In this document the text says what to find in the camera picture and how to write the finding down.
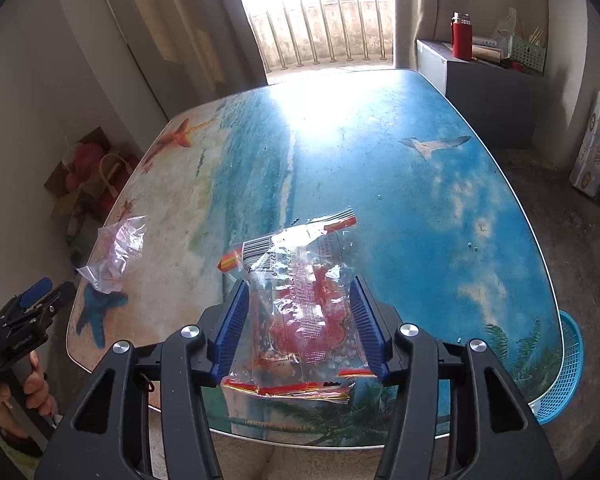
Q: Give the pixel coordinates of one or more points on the red thermos bottle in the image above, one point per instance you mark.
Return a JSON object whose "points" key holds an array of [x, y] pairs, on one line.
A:
{"points": [[461, 36]]}

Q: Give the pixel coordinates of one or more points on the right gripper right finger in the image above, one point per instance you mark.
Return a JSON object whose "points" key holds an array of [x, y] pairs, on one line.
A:
{"points": [[493, 432]]}

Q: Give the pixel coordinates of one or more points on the toilet paper roll pack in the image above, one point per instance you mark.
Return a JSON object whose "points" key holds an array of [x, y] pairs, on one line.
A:
{"points": [[585, 174]]}

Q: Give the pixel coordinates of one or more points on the beige curtain left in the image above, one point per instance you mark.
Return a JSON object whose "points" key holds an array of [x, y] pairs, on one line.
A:
{"points": [[153, 59]]}

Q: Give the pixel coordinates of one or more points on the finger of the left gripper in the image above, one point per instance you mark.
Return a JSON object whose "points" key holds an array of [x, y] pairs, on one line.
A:
{"points": [[35, 293]]}

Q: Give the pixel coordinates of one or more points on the grey cabinet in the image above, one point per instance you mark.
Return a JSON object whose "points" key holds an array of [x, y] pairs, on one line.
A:
{"points": [[500, 104]]}

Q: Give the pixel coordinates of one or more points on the blue plastic mesh basket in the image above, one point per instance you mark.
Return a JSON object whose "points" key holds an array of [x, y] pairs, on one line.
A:
{"points": [[560, 394]]}

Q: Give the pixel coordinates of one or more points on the clear plastic bottle on cabinet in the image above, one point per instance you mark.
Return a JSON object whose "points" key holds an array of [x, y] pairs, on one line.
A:
{"points": [[504, 30]]}

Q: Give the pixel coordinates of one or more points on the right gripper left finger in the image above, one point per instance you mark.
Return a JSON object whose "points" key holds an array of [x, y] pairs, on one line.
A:
{"points": [[105, 434]]}

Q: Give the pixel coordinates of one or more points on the small clear plastic bag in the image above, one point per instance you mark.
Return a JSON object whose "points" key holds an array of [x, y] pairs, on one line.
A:
{"points": [[116, 248]]}

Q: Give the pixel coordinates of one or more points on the white fluffy blanket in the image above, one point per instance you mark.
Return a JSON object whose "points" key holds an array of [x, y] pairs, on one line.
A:
{"points": [[245, 459]]}

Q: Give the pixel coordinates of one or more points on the clear bag with red contents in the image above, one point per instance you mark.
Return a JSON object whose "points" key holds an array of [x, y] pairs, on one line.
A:
{"points": [[302, 341]]}

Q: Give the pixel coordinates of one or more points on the green plastic storage basket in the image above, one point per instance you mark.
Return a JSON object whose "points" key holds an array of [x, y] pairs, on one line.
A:
{"points": [[527, 54]]}

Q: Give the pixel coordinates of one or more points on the cardboard box with clutter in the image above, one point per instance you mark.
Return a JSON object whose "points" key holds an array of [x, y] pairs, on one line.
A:
{"points": [[85, 185]]}

